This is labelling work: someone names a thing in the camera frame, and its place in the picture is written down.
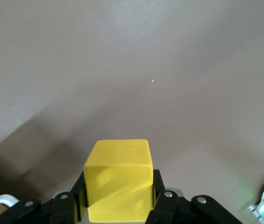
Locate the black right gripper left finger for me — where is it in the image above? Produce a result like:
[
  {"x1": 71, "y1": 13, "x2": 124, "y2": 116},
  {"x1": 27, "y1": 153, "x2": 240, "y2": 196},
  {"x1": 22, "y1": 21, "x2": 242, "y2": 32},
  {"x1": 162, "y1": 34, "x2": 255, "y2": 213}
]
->
[{"x1": 0, "y1": 171, "x2": 88, "y2": 224}]

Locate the yellow block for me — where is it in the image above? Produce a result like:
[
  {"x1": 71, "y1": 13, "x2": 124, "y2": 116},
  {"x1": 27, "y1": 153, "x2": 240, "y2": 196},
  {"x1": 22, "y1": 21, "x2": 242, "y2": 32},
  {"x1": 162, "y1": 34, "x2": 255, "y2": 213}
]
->
[{"x1": 83, "y1": 139, "x2": 155, "y2": 224}]

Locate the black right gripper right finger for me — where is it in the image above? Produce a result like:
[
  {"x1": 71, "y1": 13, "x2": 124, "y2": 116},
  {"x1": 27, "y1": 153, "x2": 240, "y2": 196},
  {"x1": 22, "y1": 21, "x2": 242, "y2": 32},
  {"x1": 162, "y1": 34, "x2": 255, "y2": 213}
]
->
[{"x1": 145, "y1": 169, "x2": 243, "y2": 224}]

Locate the brown table cover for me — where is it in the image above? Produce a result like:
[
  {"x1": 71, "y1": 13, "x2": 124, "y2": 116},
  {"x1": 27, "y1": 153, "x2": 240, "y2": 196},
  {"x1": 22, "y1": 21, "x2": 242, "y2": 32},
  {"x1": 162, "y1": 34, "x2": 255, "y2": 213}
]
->
[{"x1": 0, "y1": 0, "x2": 264, "y2": 224}]

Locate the wooden drawer with white handle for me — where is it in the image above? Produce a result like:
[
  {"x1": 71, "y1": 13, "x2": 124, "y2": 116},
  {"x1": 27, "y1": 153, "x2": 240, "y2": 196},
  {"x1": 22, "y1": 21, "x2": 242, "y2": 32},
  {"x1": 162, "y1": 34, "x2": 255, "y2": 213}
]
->
[{"x1": 0, "y1": 193, "x2": 20, "y2": 220}]

